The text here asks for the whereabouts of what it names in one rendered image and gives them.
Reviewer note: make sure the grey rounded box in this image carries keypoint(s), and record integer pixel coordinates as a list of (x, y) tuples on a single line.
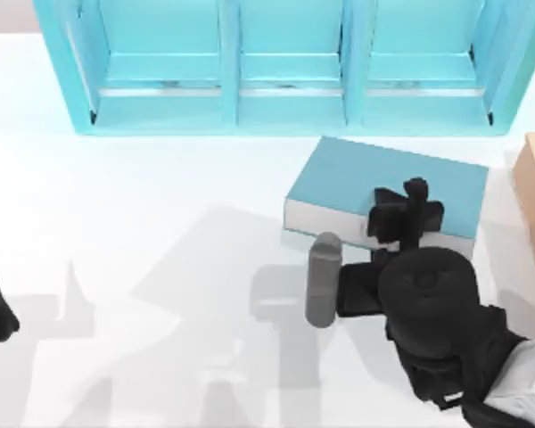
[(323, 281)]

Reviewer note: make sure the blue book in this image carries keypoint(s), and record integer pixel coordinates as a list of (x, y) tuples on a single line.
[(339, 183)]

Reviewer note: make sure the salmon-coloured shallow box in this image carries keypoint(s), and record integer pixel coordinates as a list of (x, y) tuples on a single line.
[(532, 187)]

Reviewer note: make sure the light blue rack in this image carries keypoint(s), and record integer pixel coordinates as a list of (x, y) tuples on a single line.
[(290, 67)]

